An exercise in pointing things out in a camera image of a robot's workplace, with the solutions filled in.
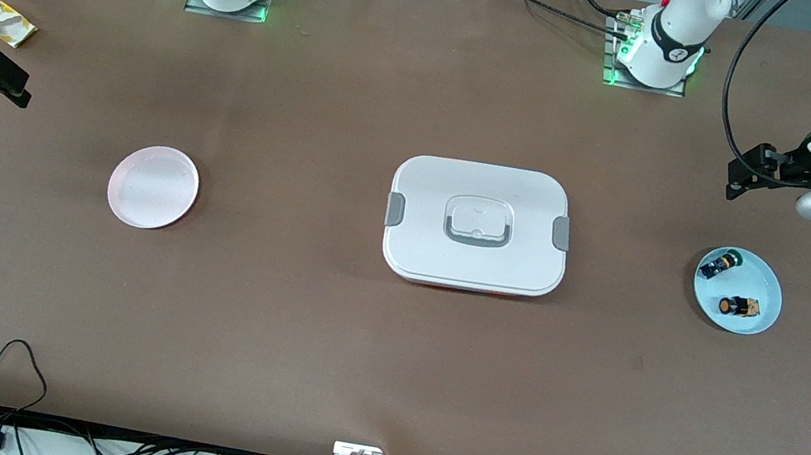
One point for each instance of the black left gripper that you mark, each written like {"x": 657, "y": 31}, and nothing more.
{"x": 796, "y": 168}

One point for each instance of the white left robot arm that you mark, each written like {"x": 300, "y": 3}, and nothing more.
{"x": 668, "y": 33}

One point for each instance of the yellow and white carton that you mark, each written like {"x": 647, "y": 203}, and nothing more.
{"x": 10, "y": 25}

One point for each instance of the light blue plate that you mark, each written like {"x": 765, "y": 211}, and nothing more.
{"x": 757, "y": 271}

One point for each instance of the pink plate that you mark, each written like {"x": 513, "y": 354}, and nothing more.
{"x": 153, "y": 187}

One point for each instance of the white lidded container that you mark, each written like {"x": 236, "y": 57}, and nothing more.
{"x": 418, "y": 250}

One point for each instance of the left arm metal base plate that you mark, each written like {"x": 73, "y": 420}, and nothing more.
{"x": 609, "y": 79}

